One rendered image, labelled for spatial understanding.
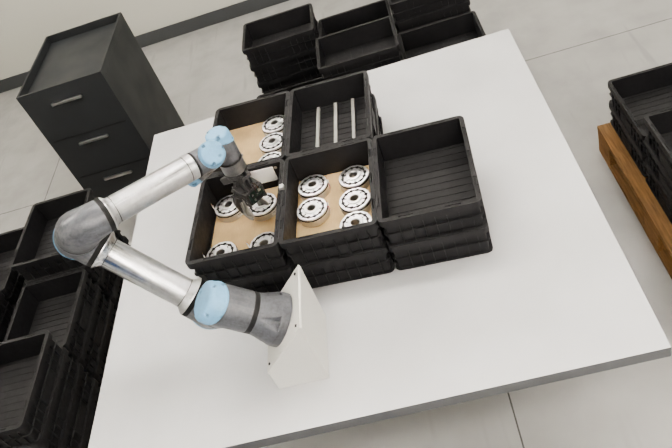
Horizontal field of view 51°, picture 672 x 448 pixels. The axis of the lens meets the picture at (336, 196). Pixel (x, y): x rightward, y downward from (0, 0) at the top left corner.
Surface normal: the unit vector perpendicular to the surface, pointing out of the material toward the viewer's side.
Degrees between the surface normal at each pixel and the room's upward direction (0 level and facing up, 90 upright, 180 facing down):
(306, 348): 90
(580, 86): 0
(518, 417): 0
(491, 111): 0
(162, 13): 90
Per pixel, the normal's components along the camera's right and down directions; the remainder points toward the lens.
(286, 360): 0.06, 0.67
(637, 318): -0.29, -0.70
